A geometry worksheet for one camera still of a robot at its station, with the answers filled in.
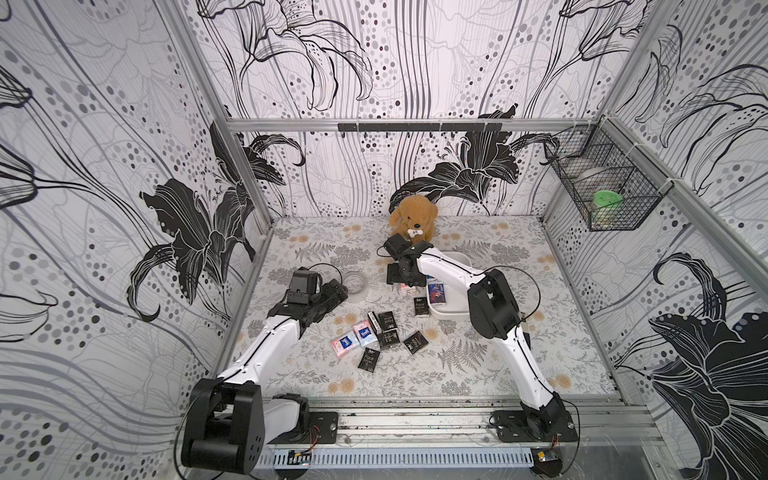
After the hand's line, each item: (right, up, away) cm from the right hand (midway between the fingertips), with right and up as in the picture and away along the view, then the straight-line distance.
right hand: (404, 276), depth 103 cm
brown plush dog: (+3, +20, -5) cm, 21 cm away
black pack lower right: (+2, -18, -17) cm, 24 cm away
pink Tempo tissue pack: (+1, -4, -4) cm, 6 cm away
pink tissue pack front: (-18, -18, -18) cm, 31 cm away
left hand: (-19, -5, -15) cm, 25 cm away
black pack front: (-11, -21, -21) cm, 31 cm away
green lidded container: (+54, +21, -23) cm, 62 cm away
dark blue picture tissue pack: (+10, -4, -9) cm, 14 cm away
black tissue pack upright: (-10, -12, -16) cm, 22 cm away
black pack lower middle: (-5, -16, -17) cm, 24 cm away
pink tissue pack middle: (-13, -15, -16) cm, 26 cm away
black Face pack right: (+5, -8, -10) cm, 14 cm away
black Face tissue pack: (-6, -12, -13) cm, 19 cm away
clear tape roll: (-17, -1, -2) cm, 18 cm away
